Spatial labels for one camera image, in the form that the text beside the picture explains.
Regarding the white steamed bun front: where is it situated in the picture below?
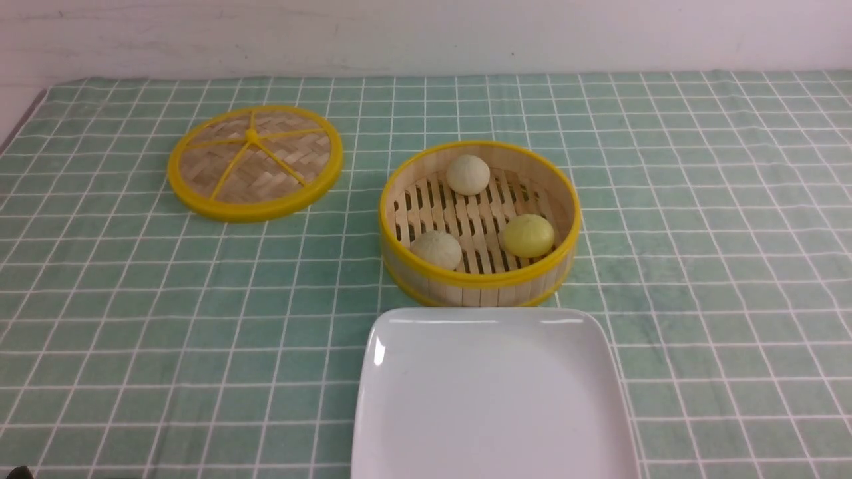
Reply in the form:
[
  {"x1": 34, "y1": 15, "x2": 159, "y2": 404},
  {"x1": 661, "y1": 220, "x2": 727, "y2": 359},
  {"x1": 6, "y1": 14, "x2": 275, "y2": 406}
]
[{"x1": 409, "y1": 230, "x2": 463, "y2": 271}]

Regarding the white steamed bun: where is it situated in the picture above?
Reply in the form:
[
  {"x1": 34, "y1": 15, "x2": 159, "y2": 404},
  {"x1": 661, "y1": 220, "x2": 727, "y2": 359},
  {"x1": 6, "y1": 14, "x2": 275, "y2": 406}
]
[
  {"x1": 409, "y1": 230, "x2": 463, "y2": 271},
  {"x1": 445, "y1": 154, "x2": 491, "y2": 195}
]

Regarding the white steamed bun back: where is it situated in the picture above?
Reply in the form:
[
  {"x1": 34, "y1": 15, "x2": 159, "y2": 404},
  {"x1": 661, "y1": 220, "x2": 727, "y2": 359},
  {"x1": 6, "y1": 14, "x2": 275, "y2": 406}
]
[{"x1": 445, "y1": 154, "x2": 491, "y2": 195}]

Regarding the yellow steamed bun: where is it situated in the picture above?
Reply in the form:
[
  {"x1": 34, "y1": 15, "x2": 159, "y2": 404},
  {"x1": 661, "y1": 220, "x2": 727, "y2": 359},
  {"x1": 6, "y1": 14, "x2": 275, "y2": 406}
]
[{"x1": 500, "y1": 214, "x2": 556, "y2": 259}]

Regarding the white square plate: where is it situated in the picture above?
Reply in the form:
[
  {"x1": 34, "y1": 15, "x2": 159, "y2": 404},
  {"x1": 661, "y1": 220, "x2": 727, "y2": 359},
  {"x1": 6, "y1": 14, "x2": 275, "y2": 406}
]
[{"x1": 350, "y1": 307, "x2": 641, "y2": 478}]

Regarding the yellow bamboo steamer basket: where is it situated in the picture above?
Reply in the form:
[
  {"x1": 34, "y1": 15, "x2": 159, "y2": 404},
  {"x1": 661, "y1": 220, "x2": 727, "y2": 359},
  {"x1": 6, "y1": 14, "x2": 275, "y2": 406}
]
[{"x1": 378, "y1": 140, "x2": 582, "y2": 307}]

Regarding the yellow bamboo steamer lid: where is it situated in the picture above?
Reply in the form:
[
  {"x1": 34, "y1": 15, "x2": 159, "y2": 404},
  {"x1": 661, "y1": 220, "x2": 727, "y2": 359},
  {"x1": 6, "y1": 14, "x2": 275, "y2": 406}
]
[{"x1": 166, "y1": 105, "x2": 344, "y2": 222}]

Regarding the green checkered tablecloth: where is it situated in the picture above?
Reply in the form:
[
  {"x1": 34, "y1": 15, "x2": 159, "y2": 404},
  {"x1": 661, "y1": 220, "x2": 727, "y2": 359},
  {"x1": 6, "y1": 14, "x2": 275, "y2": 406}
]
[{"x1": 1, "y1": 72, "x2": 851, "y2": 478}]

